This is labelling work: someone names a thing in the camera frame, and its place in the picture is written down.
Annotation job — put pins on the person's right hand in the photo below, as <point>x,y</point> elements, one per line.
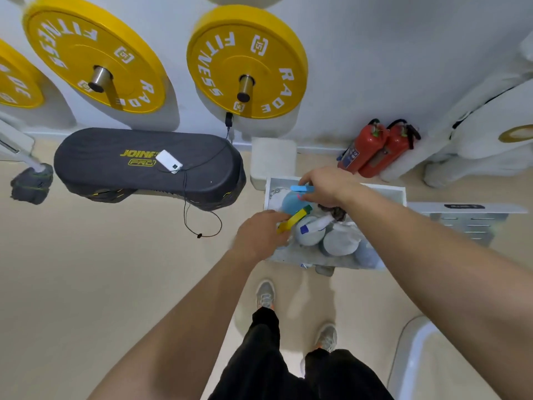
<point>333,185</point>

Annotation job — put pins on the person's left hand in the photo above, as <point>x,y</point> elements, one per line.
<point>256,237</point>

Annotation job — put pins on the person's right fingers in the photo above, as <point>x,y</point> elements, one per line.
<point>309,179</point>

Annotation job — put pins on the person's left fingers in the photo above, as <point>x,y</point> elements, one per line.
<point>280,218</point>

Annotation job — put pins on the blue clip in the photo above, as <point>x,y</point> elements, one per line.
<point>300,189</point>

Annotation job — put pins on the yellow tube with green cap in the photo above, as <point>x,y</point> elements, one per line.
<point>296,217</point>

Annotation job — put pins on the person's left forearm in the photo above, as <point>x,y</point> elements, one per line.
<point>183,333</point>

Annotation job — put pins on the person's right forearm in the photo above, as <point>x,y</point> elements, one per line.
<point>437,270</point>

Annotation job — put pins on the light blue round sponge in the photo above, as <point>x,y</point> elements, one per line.
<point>290,202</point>

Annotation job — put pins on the small white round container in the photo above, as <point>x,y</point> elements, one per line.
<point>309,237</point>

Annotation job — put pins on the white spray bottle blue label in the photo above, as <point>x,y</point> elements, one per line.
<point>317,224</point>

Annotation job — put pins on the white block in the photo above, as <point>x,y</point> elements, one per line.
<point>272,160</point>

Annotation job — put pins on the dark brown bundle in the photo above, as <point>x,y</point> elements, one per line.
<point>338,212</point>

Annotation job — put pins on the red fire extinguisher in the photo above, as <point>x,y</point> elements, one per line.
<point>385,156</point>
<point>362,152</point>

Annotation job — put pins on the large white round container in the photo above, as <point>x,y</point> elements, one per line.
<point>341,242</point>

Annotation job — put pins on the white storage bin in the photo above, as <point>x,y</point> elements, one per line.
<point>374,195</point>

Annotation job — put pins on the person's left grey shoe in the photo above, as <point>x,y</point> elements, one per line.
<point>265,293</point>

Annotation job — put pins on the person's grey shoe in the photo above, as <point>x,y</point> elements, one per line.
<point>327,338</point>
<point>265,293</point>

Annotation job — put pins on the pale blue round container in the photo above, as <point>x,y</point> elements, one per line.
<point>368,254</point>

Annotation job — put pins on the black charger plug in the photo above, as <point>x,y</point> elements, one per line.
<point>228,119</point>

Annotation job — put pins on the yellow weight plate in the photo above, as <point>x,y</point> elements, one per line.
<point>62,41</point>
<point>266,70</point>
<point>14,83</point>

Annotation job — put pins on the white phone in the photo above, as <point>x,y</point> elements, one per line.
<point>169,161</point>

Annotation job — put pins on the person's right grey shoe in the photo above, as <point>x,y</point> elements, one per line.
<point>327,338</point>

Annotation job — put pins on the person's black trousers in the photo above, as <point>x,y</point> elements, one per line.
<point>266,362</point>

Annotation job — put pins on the white slotted metal shelf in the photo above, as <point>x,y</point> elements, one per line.
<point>470,220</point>

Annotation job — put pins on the white gym machine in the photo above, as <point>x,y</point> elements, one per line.
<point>479,137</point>

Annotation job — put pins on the black padded bench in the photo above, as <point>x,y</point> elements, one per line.
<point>104,170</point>

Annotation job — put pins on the white metal bar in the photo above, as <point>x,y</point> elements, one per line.
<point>16,145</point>

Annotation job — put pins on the steel wall peg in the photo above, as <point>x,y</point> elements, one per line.
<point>100,79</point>
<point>245,88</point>

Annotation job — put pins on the white curved frame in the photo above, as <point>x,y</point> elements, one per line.
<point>410,349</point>

